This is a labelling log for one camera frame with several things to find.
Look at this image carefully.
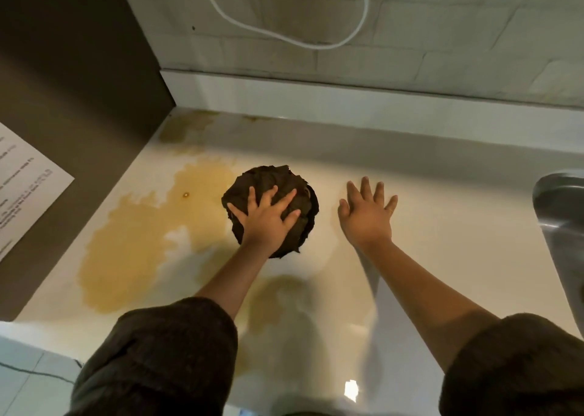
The white cable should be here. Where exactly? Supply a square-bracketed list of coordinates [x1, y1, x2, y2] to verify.
[195, 0, 370, 50]

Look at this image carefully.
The white paper notice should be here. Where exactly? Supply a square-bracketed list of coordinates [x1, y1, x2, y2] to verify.
[0, 122, 75, 264]

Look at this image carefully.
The person's left forearm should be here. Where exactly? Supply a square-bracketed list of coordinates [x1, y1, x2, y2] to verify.
[195, 242, 274, 320]

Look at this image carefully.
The black floor cable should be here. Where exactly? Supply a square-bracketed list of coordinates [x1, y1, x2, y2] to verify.
[0, 359, 85, 384]

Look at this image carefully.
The brown knit sweater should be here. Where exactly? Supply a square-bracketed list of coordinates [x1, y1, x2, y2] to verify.
[63, 297, 584, 416]

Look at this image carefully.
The person's right forearm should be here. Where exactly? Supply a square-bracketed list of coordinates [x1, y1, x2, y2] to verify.
[363, 239, 501, 373]

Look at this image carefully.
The dark brown side panel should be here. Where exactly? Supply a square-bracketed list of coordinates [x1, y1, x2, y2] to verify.
[0, 0, 176, 323]

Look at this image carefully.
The dark brown cleaning cloth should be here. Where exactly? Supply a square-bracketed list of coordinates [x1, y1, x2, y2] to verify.
[221, 164, 320, 260]

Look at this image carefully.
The stainless steel sink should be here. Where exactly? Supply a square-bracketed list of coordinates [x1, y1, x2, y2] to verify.
[532, 169, 584, 339]

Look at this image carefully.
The person's right hand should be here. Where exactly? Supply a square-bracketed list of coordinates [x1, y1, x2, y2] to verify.
[337, 176, 399, 250]

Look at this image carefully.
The white backsplash ledge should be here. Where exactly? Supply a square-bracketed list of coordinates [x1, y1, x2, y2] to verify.
[159, 70, 584, 154]

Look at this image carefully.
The brown liquid spill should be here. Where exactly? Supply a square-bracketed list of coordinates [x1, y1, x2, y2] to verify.
[78, 109, 380, 380]

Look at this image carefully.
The person's left hand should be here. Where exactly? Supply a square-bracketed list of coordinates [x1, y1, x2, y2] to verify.
[226, 185, 302, 257]

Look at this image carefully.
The white countertop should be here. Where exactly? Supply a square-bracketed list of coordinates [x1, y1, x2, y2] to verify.
[0, 107, 584, 416]

